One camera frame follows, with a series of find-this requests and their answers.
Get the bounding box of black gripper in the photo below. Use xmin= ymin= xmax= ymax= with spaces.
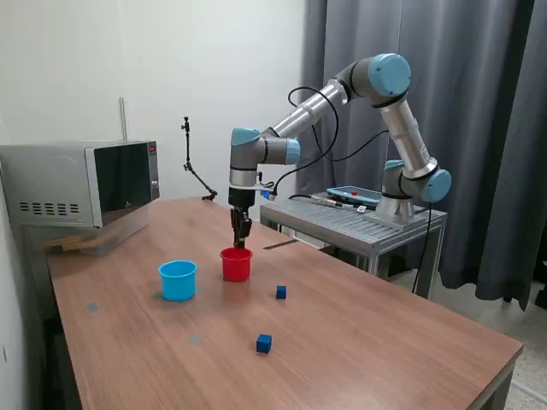
xmin=228 ymin=187 xmax=256 ymax=249

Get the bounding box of dark strip on table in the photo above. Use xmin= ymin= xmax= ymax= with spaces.
xmin=262 ymin=238 xmax=298 ymax=251

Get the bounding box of red plastic cup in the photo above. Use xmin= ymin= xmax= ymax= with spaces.
xmin=219 ymin=247 xmax=254 ymax=283

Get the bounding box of blue plastic cup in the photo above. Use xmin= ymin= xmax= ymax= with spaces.
xmin=157 ymin=259 xmax=199 ymax=302

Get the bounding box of aluminium profile robot stand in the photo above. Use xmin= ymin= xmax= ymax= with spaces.
xmin=259 ymin=196 xmax=449 ymax=300

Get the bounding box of blue teach pendant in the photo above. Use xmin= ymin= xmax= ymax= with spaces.
xmin=326 ymin=185 xmax=381 ymax=205

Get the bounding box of white pole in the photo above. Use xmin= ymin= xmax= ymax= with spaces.
xmin=118 ymin=97 xmax=129 ymax=143

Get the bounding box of wooden block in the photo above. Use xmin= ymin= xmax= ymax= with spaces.
xmin=44 ymin=237 xmax=93 ymax=253

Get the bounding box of silver microwave oven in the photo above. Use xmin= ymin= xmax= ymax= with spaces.
xmin=0 ymin=139 xmax=162 ymax=230

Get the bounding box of grey curtain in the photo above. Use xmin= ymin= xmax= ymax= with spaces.
xmin=297 ymin=0 xmax=547 ymax=312

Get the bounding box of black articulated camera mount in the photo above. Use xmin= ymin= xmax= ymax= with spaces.
xmin=179 ymin=114 xmax=219 ymax=202

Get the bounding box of silver black cable connector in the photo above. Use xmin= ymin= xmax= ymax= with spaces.
xmin=288 ymin=194 xmax=360 ymax=209

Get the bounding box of black robot wrist cable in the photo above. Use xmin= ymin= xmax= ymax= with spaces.
xmin=272 ymin=86 xmax=392 ymax=194

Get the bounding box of black stand power cable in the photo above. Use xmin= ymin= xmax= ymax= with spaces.
xmin=412 ymin=200 xmax=432 ymax=296

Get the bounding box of white floor cable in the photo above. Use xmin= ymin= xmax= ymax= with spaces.
xmin=512 ymin=379 xmax=547 ymax=398

